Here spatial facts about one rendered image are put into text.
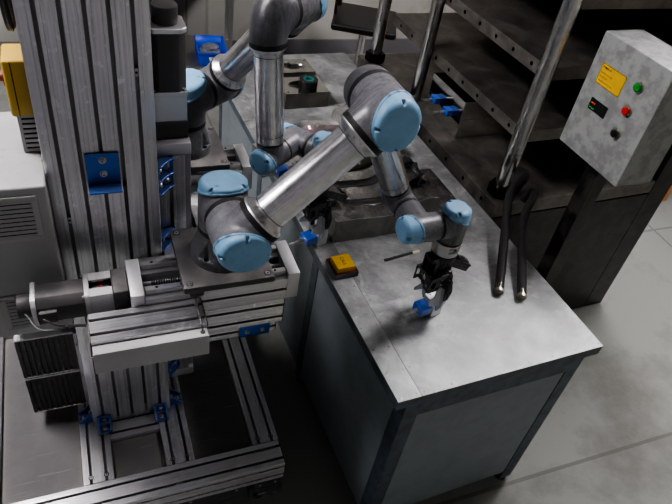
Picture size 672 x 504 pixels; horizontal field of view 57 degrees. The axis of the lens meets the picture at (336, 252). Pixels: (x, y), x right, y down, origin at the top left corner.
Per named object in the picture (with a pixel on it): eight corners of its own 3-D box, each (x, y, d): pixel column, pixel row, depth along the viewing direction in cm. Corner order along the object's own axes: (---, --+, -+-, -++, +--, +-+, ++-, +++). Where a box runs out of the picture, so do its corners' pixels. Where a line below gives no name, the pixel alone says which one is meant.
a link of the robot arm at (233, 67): (178, 84, 189) (280, -28, 150) (211, 70, 199) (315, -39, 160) (201, 118, 191) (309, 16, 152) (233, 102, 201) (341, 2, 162)
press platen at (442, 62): (520, 143, 234) (524, 131, 231) (391, 23, 307) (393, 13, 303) (662, 127, 262) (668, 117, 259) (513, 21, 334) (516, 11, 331)
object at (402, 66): (491, 218, 241) (495, 205, 237) (356, 65, 327) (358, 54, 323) (649, 192, 273) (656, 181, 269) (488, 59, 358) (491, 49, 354)
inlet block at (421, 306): (405, 327, 181) (409, 314, 178) (395, 315, 184) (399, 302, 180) (439, 313, 187) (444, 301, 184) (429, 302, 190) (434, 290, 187)
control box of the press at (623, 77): (503, 387, 273) (668, 74, 177) (468, 336, 293) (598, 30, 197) (543, 376, 281) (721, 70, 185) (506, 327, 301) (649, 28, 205)
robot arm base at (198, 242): (196, 276, 151) (196, 246, 144) (185, 236, 161) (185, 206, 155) (257, 268, 156) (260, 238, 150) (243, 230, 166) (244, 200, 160)
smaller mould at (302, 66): (278, 85, 282) (280, 73, 278) (270, 72, 290) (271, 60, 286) (313, 83, 288) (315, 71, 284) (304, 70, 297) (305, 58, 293)
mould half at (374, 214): (332, 243, 205) (338, 210, 196) (304, 196, 222) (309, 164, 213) (460, 222, 223) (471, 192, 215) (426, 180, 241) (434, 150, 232)
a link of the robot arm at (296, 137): (266, 130, 178) (298, 145, 175) (289, 116, 186) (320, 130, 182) (264, 153, 183) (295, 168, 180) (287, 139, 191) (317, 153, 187)
